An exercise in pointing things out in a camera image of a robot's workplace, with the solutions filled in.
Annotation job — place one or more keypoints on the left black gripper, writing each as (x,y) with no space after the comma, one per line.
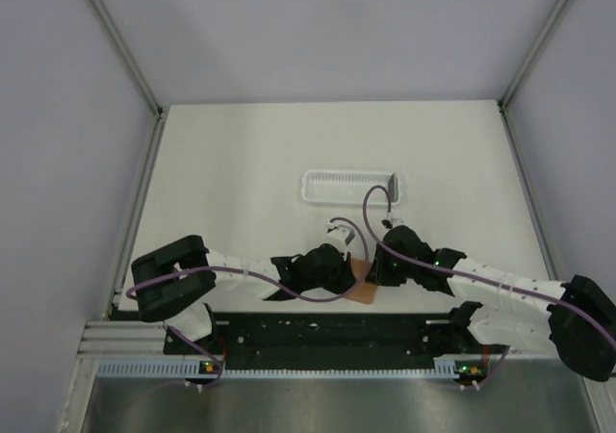
(346,275)

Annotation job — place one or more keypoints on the aluminium frame post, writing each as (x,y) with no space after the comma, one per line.
(535,51)
(124,54)

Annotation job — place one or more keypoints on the white plastic basket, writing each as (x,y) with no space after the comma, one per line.
(329,187)

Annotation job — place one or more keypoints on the right aluminium frame post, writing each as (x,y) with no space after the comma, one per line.
(535,51)

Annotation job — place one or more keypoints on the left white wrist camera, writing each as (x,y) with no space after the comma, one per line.
(339,235)

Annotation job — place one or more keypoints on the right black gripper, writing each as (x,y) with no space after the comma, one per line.
(378,274)

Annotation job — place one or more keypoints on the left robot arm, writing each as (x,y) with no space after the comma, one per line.
(170,283)

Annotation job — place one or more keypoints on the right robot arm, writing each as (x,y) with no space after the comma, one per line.
(574,320)

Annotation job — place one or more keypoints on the brown leather card holder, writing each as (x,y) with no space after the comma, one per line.
(365,292)

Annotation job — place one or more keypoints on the left aluminium frame post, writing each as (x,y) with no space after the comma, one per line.
(124,54)

